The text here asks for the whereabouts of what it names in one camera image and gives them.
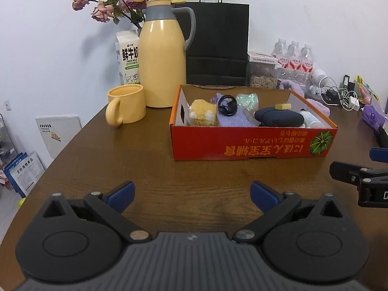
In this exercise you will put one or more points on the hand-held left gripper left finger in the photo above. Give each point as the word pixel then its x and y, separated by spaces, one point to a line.
pixel 122 193

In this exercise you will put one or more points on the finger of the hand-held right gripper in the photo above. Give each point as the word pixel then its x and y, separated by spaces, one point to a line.
pixel 380 154
pixel 345 170

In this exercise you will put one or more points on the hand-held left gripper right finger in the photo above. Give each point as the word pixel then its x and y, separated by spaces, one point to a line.
pixel 263 194

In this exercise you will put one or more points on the red cardboard box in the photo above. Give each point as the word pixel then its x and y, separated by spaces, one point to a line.
pixel 242 145

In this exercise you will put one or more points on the clear plastic swab box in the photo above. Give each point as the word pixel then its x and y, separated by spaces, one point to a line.
pixel 310 119

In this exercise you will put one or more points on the navy zip pouch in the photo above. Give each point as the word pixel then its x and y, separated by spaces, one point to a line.
pixel 279 118

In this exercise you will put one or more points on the purple cloth pouch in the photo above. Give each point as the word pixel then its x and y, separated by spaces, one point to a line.
pixel 236 121

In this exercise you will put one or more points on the small yellow block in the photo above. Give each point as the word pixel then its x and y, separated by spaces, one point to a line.
pixel 283 106

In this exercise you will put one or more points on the iridescent wrap ball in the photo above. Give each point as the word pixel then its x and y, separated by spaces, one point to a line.
pixel 247 103

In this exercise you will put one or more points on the yellow and white plush toy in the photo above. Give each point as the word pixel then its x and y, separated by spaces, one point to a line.
pixel 201 112

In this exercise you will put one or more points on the black cloth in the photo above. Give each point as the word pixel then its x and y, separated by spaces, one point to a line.
pixel 383 136

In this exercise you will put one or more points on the purple packet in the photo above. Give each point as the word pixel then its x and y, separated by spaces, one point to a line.
pixel 372 115

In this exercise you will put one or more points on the colourful snack packet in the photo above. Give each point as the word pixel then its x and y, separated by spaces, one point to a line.
pixel 366 91

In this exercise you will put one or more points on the black adapter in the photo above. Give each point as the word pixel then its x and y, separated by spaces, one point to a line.
pixel 347 81

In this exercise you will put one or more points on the yellow mug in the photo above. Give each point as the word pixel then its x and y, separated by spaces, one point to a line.
pixel 128 106

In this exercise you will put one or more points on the white panel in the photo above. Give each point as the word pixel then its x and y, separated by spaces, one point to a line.
pixel 57 133

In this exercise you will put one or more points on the small white fan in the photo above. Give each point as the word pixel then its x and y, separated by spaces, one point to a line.
pixel 318 75

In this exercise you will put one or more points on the yellow-green ball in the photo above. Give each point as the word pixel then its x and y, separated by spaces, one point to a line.
pixel 21 203

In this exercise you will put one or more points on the clear water bottle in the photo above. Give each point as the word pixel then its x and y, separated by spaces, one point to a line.
pixel 306 63
pixel 279 54
pixel 293 60

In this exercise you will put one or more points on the clear seed container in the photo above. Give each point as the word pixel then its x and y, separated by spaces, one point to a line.
pixel 262 78

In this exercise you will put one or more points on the yellow thermos jug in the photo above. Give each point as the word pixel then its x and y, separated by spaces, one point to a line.
pixel 162 66

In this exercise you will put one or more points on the white milk carton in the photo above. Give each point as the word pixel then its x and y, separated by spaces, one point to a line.
pixel 128 60

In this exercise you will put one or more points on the black paper bag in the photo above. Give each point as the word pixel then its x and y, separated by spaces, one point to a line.
pixel 218 36

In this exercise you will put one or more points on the dried pink rose bouquet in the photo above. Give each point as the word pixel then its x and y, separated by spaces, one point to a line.
pixel 103 12

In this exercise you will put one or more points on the white wall outlet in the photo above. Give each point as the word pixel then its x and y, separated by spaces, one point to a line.
pixel 8 105

